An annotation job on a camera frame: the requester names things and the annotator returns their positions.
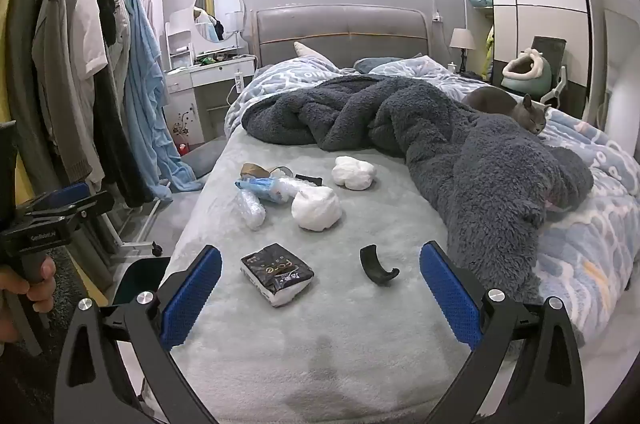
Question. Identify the green white cat bed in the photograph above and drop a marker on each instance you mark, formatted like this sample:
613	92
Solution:
540	76

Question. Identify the olive knit coat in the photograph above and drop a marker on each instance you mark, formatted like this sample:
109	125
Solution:
52	79

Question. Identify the dark teal waste bin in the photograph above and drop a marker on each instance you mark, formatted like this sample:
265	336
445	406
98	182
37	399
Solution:
140	274

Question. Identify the round white tissue ball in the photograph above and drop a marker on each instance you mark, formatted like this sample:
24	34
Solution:
316	209

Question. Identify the yellow green garment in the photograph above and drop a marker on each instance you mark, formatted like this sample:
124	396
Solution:
489	51

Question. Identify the light blue robe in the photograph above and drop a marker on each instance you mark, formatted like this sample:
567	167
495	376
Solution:
145	74

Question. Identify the black curved plastic piece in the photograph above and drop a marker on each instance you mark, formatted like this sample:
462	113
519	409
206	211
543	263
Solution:
367	266

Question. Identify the white dressing table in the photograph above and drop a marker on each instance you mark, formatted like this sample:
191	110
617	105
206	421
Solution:
215	76

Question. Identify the dark grey fleece blanket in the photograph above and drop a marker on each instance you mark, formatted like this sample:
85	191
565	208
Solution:
475	184

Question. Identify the grey floor cushion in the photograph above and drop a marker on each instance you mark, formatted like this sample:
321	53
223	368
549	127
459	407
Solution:
202	159

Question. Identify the pile of small table items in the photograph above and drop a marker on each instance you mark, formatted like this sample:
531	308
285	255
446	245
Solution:
207	60

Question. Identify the crushed clear plastic bottle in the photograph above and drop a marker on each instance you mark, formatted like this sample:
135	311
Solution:
251	211

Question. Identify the blue patterned duvet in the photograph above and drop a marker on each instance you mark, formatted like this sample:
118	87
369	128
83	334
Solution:
600	229

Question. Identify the lumpy white tissue ball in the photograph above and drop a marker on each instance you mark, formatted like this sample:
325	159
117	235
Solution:
352	173

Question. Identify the beige pillow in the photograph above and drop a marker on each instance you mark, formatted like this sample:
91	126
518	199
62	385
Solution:
310	53

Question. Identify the white shirt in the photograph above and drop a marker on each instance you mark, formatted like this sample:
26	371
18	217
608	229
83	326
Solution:
87	29

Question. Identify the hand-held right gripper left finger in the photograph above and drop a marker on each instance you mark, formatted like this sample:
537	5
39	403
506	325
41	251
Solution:
192	299

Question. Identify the dark grey cloth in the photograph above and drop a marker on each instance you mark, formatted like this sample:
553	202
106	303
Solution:
75	274

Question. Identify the black tissue pack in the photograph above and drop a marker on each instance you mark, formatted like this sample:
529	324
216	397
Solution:
275	271

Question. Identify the white power strip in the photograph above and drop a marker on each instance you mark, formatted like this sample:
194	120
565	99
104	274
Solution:
239	82

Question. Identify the grey striped garment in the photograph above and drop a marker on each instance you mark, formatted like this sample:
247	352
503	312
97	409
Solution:
120	39

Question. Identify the small black item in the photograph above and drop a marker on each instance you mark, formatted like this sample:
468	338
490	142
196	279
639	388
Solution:
307	179

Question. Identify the grey office chair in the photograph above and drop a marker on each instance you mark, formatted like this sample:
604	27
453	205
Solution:
550	46

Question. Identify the person's left hand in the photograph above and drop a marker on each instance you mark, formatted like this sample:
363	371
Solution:
12	304

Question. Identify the blue white plastic wrapper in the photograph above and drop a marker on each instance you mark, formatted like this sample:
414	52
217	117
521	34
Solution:
262	186

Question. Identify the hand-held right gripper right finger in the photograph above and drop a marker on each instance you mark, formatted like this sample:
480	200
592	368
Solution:
450	299

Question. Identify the long black fleece coat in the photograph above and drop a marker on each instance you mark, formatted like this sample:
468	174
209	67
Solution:
117	139

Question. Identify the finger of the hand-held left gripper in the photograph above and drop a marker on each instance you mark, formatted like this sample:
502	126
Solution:
95	205
67	193

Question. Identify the grey cat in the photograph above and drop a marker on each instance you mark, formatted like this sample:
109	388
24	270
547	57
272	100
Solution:
492	101

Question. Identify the bedside lamp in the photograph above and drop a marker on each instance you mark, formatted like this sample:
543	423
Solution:
462	39

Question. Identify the white wheeled clothes rack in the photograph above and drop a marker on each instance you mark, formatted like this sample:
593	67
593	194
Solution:
135	249

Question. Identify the teal pillow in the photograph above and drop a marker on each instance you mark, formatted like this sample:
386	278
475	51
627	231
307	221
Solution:
372	64

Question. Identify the round wall mirror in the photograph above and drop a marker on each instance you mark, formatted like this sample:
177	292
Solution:
227	4

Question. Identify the grey padded headboard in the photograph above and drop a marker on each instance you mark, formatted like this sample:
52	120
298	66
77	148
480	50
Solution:
340	29

